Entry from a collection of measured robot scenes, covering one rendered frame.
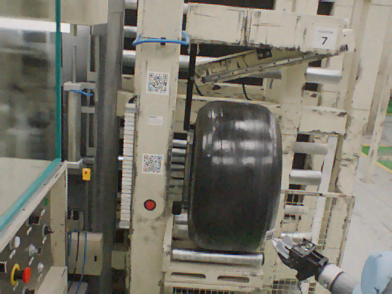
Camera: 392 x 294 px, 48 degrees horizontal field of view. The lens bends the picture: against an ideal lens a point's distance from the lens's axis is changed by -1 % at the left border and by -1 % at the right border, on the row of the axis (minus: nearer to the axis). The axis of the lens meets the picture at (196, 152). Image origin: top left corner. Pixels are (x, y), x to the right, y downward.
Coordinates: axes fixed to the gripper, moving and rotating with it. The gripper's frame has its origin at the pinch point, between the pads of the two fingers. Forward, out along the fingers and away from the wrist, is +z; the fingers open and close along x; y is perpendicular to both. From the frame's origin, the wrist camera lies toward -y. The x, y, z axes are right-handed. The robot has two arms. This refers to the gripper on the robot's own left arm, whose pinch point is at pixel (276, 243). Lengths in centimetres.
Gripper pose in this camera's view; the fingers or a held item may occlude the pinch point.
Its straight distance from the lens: 156.8
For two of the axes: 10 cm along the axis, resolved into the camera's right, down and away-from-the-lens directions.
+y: -0.9, -8.0, -5.9
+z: -6.5, -4.1, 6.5
